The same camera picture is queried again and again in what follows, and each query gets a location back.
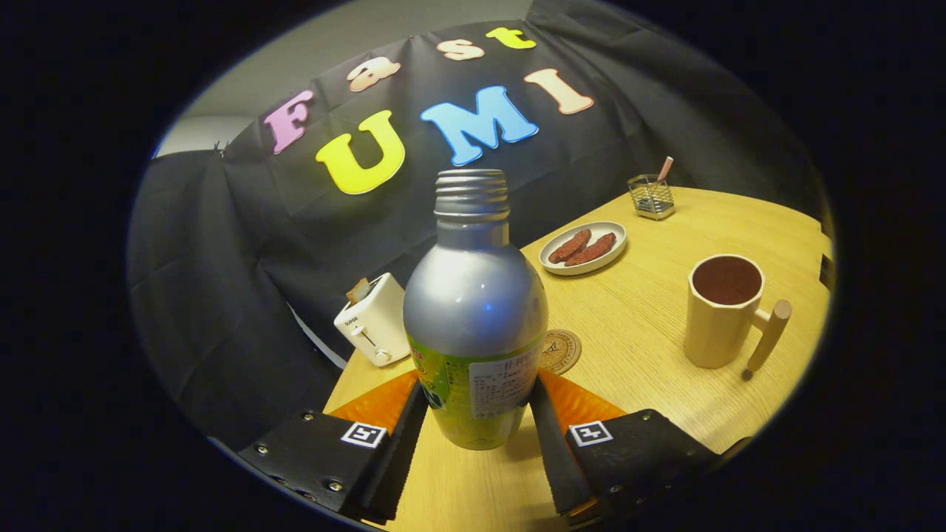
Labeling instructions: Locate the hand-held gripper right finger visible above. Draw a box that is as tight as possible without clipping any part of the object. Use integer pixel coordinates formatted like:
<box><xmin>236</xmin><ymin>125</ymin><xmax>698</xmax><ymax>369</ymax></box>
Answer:
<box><xmin>528</xmin><ymin>369</ymin><xmax>721</xmax><ymax>527</ymax></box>

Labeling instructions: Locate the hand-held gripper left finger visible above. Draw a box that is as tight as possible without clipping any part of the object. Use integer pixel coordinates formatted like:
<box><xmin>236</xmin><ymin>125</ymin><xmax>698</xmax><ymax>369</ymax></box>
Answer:
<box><xmin>236</xmin><ymin>369</ymin><xmax>429</xmax><ymax>525</ymax></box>

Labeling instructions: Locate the round brown coaster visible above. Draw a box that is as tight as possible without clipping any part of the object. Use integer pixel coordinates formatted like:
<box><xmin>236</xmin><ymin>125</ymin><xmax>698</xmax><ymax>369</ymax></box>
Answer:
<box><xmin>538</xmin><ymin>329</ymin><xmax>582</xmax><ymax>376</ymax></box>

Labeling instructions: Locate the silver bottle with green label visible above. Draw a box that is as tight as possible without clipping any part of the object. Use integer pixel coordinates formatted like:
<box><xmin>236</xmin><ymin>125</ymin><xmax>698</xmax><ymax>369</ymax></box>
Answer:
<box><xmin>403</xmin><ymin>168</ymin><xmax>549</xmax><ymax>451</ymax></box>

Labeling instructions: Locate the cream cup with wooden handle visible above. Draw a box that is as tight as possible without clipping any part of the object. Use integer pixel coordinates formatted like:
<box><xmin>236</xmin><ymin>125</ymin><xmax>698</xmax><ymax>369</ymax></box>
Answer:
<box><xmin>684</xmin><ymin>254</ymin><xmax>793</xmax><ymax>382</ymax></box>

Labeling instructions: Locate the wooden table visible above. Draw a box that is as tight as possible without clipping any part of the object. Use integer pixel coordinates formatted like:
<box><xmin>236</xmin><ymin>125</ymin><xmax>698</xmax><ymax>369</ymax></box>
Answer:
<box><xmin>323</xmin><ymin>186</ymin><xmax>832</xmax><ymax>532</ymax></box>

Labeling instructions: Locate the white toaster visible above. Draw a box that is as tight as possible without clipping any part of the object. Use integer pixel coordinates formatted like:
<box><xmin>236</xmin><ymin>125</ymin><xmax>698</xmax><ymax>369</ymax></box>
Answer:
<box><xmin>333</xmin><ymin>273</ymin><xmax>412</xmax><ymax>367</ymax></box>

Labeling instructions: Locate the reddish brown sausage piece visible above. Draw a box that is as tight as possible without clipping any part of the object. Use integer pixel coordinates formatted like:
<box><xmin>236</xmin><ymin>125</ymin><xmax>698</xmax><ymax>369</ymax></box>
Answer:
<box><xmin>565</xmin><ymin>233</ymin><xmax>617</xmax><ymax>267</ymax></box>
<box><xmin>548</xmin><ymin>229</ymin><xmax>592</xmax><ymax>265</ymax></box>

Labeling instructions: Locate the white oval plate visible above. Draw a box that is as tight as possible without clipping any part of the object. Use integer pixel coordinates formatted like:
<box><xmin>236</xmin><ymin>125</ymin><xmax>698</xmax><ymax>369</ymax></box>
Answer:
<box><xmin>539</xmin><ymin>221</ymin><xmax>627</xmax><ymax>276</ymax></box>

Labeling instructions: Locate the black backdrop cloth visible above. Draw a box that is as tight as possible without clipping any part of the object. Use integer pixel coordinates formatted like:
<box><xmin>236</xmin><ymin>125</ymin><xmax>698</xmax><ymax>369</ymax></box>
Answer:
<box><xmin>126</xmin><ymin>0</ymin><xmax>825</xmax><ymax>451</ymax></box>

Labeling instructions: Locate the wire mesh holder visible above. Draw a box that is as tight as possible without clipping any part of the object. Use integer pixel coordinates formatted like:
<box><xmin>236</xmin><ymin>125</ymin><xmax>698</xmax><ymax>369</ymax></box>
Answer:
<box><xmin>627</xmin><ymin>174</ymin><xmax>676</xmax><ymax>221</ymax></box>

